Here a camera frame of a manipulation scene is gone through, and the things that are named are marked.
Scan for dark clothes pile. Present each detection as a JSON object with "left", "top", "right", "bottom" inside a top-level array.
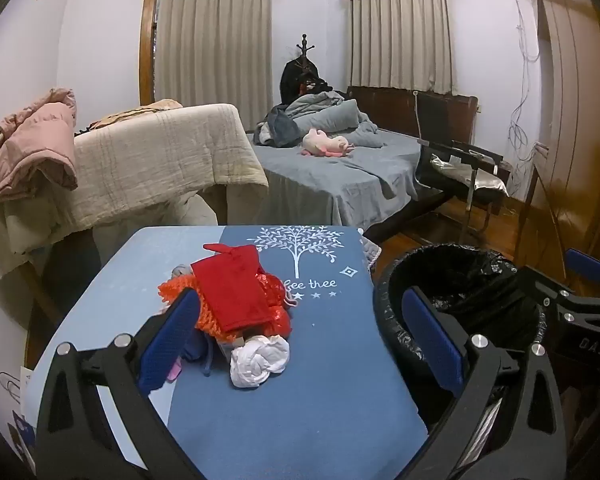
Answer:
[{"left": 254, "top": 104, "right": 303, "bottom": 148}]

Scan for silver cushion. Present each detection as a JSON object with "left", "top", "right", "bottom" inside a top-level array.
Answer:
[{"left": 429, "top": 154, "right": 510, "bottom": 198}]

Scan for orange foam net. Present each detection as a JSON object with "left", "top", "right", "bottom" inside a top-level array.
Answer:
[{"left": 158, "top": 270, "right": 293, "bottom": 337}]

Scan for wooden wardrobe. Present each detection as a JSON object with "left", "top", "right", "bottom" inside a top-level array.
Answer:
[{"left": 510, "top": 0, "right": 600, "bottom": 301}]

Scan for wide beige curtain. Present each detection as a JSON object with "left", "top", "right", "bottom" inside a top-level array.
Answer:
[{"left": 152, "top": 0, "right": 273, "bottom": 121}]

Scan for white wall cables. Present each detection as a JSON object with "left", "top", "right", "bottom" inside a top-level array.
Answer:
[{"left": 507, "top": 0, "right": 541, "bottom": 201}]

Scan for bed with grey sheet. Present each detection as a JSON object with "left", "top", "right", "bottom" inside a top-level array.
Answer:
[{"left": 247, "top": 127, "right": 431, "bottom": 228}]

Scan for beige blanket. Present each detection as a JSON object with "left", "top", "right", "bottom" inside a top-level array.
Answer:
[{"left": 0, "top": 103, "right": 270, "bottom": 271}]

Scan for pink jacket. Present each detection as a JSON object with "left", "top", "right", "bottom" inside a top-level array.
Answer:
[{"left": 0, "top": 88, "right": 79, "bottom": 213}]

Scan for black lined trash bin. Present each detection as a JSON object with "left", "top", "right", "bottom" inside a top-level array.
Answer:
[{"left": 373, "top": 244, "right": 548, "bottom": 431}]

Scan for narrow beige curtain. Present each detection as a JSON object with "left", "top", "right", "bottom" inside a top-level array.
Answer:
[{"left": 347, "top": 0, "right": 453, "bottom": 95}]

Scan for white cloth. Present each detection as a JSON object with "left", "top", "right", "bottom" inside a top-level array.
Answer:
[{"left": 230, "top": 335, "right": 291, "bottom": 388}]

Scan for pink plush toy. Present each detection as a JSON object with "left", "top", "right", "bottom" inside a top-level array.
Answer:
[{"left": 301, "top": 128, "right": 356, "bottom": 158}]

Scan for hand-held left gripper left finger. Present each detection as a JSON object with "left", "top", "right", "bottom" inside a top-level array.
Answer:
[{"left": 34, "top": 287, "right": 203, "bottom": 480}]

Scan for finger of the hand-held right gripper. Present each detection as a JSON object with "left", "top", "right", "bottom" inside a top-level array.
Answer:
[
  {"left": 566, "top": 248, "right": 600, "bottom": 286},
  {"left": 517, "top": 266, "right": 576, "bottom": 311}
]

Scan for wooden window frame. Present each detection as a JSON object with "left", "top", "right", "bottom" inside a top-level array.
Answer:
[{"left": 139, "top": 0, "right": 161, "bottom": 106}]

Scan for dark wooden coat rack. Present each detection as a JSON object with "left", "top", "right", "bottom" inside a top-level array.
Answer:
[{"left": 296, "top": 33, "right": 317, "bottom": 91}]

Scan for red cloth bag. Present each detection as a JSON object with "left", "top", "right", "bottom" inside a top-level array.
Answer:
[{"left": 190, "top": 243, "right": 281, "bottom": 333}]

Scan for grey duvet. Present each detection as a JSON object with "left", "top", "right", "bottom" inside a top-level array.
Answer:
[{"left": 285, "top": 91, "right": 386, "bottom": 148}]

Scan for tan cloth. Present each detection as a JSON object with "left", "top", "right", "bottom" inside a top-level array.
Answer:
[{"left": 87, "top": 99, "right": 183, "bottom": 133}]

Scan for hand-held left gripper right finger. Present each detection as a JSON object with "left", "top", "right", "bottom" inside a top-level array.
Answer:
[{"left": 401, "top": 286, "right": 567, "bottom": 480}]

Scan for black coat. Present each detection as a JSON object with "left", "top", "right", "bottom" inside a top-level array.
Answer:
[{"left": 280, "top": 55, "right": 336, "bottom": 108}]

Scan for blue tree-print tablecloth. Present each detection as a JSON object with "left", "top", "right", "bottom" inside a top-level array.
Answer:
[{"left": 22, "top": 225, "right": 428, "bottom": 480}]

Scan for white printed paper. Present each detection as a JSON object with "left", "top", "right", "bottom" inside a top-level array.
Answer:
[{"left": 0, "top": 365, "right": 38, "bottom": 461}]

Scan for grey quilted pad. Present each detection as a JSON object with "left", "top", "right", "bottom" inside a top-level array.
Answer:
[{"left": 360, "top": 232, "right": 382, "bottom": 273}]

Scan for black metal-frame chair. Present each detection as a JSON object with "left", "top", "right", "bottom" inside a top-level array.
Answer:
[{"left": 412, "top": 91, "right": 511, "bottom": 246}]

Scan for dark wooden headboard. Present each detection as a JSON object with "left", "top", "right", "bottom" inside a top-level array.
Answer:
[{"left": 347, "top": 85, "right": 481, "bottom": 143}]

